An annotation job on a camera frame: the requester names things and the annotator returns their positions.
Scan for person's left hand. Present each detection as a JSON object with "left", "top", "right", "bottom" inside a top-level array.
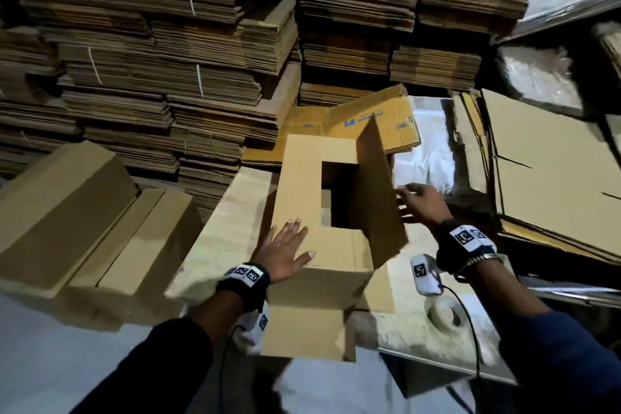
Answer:
[{"left": 249, "top": 219, "right": 316, "bottom": 284}]

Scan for person's right forearm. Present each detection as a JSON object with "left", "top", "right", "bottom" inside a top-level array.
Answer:
[{"left": 466, "top": 258, "right": 621, "bottom": 414}]

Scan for white plastic sack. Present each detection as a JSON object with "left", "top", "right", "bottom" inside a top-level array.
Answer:
[{"left": 393, "top": 95, "right": 462, "bottom": 197}]

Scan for silver bracelet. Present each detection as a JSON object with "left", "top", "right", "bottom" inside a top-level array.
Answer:
[{"left": 456, "top": 252, "right": 506, "bottom": 282}]

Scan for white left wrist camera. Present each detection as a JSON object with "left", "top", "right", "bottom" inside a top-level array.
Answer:
[{"left": 233, "top": 302, "right": 271, "bottom": 352}]

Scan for black right wrist band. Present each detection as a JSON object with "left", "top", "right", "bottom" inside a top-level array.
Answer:
[{"left": 431, "top": 219, "right": 499, "bottom": 274}]

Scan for yellow carton with blue print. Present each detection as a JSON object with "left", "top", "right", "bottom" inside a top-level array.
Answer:
[{"left": 325, "top": 83, "right": 422, "bottom": 155}]

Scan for person's right hand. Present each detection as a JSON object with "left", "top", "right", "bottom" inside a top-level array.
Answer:
[{"left": 396, "top": 182, "right": 455, "bottom": 228}]

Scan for plywood work board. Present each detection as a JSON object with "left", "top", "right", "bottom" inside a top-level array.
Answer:
[{"left": 165, "top": 166, "right": 516, "bottom": 386}]

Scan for clear plastic sheet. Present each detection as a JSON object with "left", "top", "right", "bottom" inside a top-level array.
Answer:
[{"left": 495, "top": 45, "right": 583, "bottom": 114}]

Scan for clear tape roll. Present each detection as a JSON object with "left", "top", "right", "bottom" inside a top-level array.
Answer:
[{"left": 424, "top": 294, "right": 467, "bottom": 334}]

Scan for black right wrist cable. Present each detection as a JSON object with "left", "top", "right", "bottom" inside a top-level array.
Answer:
[{"left": 441, "top": 283, "right": 483, "bottom": 381}]

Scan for pile of brown cartons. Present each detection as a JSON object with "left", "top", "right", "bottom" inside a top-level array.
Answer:
[{"left": 451, "top": 89, "right": 621, "bottom": 265}]

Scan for person's left forearm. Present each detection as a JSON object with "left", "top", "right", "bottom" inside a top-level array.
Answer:
[{"left": 72, "top": 287, "right": 244, "bottom": 414}]

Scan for stacks of flat cardboard bundles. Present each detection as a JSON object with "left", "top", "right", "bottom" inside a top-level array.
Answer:
[{"left": 0, "top": 0, "right": 530, "bottom": 221}]

